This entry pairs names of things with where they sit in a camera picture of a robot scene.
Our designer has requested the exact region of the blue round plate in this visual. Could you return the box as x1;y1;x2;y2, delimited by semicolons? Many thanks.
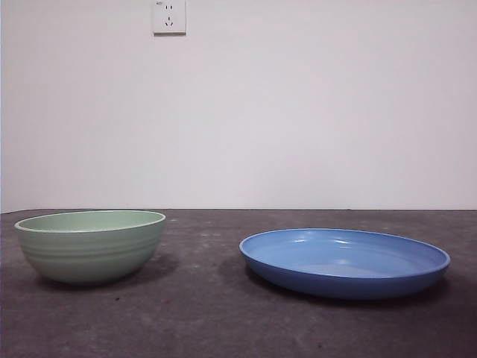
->
238;227;452;301

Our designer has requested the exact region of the green ribbed bowl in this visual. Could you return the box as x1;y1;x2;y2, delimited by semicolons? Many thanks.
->
13;210;167;287

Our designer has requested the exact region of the white wall socket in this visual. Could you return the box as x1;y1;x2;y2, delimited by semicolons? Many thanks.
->
152;0;187;37

